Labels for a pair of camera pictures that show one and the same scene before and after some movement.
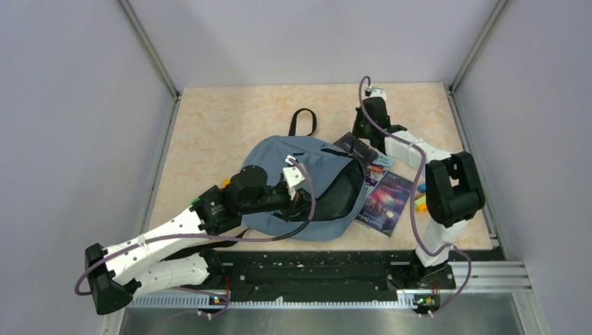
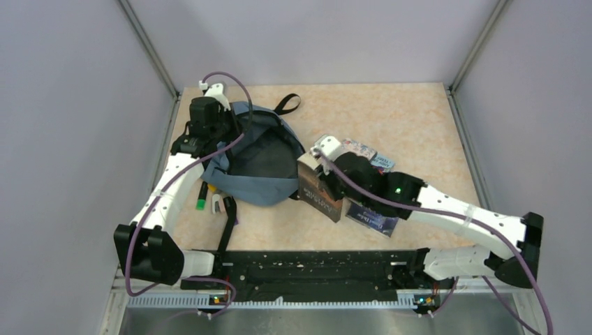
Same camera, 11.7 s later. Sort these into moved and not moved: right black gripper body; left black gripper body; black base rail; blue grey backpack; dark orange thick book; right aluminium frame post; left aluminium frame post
Moved: right black gripper body; left black gripper body; blue grey backpack; dark orange thick book
Not moved: black base rail; left aluminium frame post; right aluminium frame post
